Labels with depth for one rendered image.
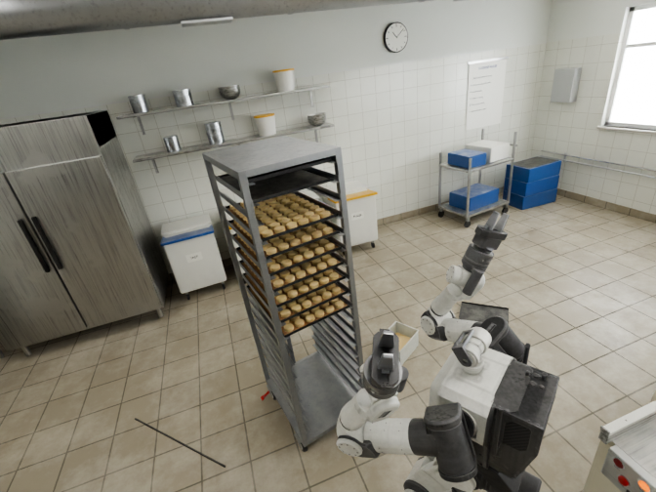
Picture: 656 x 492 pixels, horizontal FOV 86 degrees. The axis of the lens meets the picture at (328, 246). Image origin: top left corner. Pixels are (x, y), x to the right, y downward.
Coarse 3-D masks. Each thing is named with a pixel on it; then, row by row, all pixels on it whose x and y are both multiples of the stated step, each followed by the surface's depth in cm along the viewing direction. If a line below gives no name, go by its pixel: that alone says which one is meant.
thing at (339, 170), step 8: (336, 152) 156; (336, 168) 160; (344, 184) 164; (344, 192) 166; (344, 200) 167; (344, 208) 169; (344, 216) 170; (344, 224) 172; (344, 240) 177; (352, 264) 183; (352, 272) 185; (352, 280) 187; (352, 288) 189; (352, 296) 191; (352, 312) 197; (360, 336) 205; (360, 344) 207; (360, 352) 210; (360, 360) 212
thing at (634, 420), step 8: (640, 408) 127; (648, 408) 127; (624, 416) 126; (632, 416) 125; (640, 416) 125; (648, 416) 126; (608, 424) 124; (616, 424) 123; (624, 424) 123; (632, 424) 124; (640, 424) 126; (600, 432) 124; (608, 432) 120; (616, 432) 122; (624, 432) 125; (608, 440) 123
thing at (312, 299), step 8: (256, 288) 206; (328, 288) 195; (336, 288) 192; (264, 296) 198; (304, 296) 190; (312, 296) 189; (320, 296) 188; (328, 296) 187; (288, 304) 185; (296, 304) 186; (304, 304) 183; (312, 304) 186; (280, 312) 179; (288, 312) 178; (296, 312) 181
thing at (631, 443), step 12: (636, 432) 126; (648, 432) 125; (600, 444) 129; (612, 444) 125; (624, 444) 123; (636, 444) 122; (648, 444) 122; (600, 456) 130; (636, 456) 119; (648, 456) 118; (600, 468) 132; (648, 468) 115; (588, 480) 139; (600, 480) 133
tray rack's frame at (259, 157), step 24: (240, 144) 196; (264, 144) 187; (288, 144) 178; (312, 144) 169; (240, 168) 143; (264, 168) 142; (216, 192) 196; (240, 288) 224; (288, 336) 259; (264, 360) 252; (312, 360) 272; (312, 384) 251; (336, 384) 249; (288, 408) 235; (312, 408) 233; (336, 408) 231; (312, 432) 217
